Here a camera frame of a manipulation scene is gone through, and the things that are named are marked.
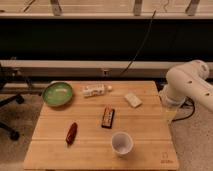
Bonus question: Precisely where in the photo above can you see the white sponge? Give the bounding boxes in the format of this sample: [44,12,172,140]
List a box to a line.
[124,93,142,108]

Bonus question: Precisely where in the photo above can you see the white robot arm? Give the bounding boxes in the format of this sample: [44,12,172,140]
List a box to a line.
[159,60,213,124]

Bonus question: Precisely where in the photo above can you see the white paper cup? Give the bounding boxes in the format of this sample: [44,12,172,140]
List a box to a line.
[111,132,134,157]

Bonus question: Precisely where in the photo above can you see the chocolate bar brown wrapper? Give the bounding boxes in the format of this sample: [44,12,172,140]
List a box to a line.
[101,107,115,129]

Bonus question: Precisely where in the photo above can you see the red sausage snack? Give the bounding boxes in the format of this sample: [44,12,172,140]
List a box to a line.
[66,122,78,145]

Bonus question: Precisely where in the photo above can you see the green bowl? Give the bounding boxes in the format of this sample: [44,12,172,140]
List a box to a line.
[42,82,73,107]

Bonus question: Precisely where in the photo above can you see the black office chair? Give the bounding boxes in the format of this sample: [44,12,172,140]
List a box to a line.
[0,64,24,141]

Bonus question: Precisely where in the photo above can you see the black cable by robot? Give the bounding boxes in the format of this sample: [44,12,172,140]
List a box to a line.
[172,97,196,123]

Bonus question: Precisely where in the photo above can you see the black hanging cable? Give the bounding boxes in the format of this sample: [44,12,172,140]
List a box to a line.
[118,9,157,77]

